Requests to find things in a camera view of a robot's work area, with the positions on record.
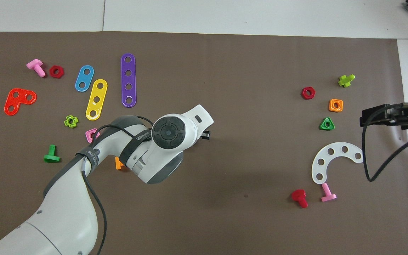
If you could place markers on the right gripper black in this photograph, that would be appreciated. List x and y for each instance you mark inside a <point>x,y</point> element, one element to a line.
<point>404,117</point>

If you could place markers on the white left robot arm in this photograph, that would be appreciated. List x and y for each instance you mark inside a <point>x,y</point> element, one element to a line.
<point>66,219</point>

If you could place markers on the orange square plastic nut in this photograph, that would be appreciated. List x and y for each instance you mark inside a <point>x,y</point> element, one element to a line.
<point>331,108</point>

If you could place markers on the lime green plastic bolt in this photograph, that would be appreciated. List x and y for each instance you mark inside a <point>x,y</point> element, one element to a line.
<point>345,81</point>

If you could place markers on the white curved five-hole plate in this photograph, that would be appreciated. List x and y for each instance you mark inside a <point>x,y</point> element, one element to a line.
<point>337,148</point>

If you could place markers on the green triangular plastic nut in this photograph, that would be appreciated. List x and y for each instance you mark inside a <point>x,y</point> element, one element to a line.
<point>322,127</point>

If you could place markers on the red hexagonal plastic nut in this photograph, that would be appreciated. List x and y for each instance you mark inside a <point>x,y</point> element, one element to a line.
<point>304,93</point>
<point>52,72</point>

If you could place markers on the brown table mat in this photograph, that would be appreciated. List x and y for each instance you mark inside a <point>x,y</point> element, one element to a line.
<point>232,212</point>

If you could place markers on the orange plastic bolt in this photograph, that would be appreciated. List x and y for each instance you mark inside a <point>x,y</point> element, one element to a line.
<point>118,163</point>

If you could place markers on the pink plastic bolt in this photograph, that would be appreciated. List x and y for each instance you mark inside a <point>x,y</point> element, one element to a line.
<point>328,197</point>
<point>34,64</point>

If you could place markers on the purple four-hole plastic strip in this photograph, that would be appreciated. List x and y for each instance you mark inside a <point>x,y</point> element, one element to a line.
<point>128,80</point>

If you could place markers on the red plastic bolt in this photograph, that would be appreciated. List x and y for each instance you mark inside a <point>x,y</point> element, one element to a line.
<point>299,194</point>

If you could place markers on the yellow three-hole plastic strip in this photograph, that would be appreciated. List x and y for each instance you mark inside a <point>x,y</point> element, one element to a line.
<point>98,92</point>

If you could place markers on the pink square plastic nut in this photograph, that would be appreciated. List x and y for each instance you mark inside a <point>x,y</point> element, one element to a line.
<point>88,132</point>

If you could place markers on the blue two-hole plastic strip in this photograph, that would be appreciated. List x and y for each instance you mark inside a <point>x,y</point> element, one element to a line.
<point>84,78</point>

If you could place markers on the lime green cross nut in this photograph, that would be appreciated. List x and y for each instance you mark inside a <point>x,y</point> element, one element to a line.
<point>66,122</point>

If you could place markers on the orange-red angled three-hole plate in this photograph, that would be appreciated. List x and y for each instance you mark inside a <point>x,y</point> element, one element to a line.
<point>12,106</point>

